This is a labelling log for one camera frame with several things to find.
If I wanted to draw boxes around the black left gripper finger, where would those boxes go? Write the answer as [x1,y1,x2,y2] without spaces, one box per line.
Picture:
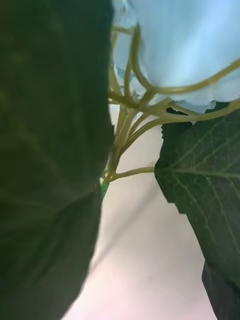
[201,260,240,320]

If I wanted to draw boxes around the pale blue flower green leaves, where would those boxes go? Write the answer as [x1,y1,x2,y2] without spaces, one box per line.
[0,0,240,320]

